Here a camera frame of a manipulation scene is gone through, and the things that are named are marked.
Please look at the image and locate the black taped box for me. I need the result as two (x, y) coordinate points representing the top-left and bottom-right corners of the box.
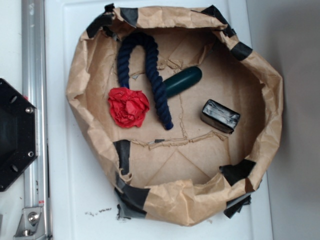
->
(200, 99), (241, 134)

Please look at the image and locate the metal corner bracket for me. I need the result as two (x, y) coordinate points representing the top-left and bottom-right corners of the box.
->
(13, 207), (46, 240)

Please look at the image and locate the aluminium frame rail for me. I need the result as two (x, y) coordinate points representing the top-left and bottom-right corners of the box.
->
(21, 0), (52, 240)

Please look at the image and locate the brown paper bag container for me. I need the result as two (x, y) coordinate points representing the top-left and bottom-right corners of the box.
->
(66, 4), (283, 226)

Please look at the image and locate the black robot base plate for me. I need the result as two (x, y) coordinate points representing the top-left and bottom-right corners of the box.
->
(0, 78), (38, 192)

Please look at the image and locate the dark green cylinder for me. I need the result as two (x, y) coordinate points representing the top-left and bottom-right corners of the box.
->
(164, 66), (203, 98)

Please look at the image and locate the dark blue rope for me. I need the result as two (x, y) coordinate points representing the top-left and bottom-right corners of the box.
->
(117, 32), (174, 131)

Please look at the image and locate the red crumpled paper ball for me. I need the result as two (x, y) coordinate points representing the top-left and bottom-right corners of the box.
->
(108, 87), (150, 128)

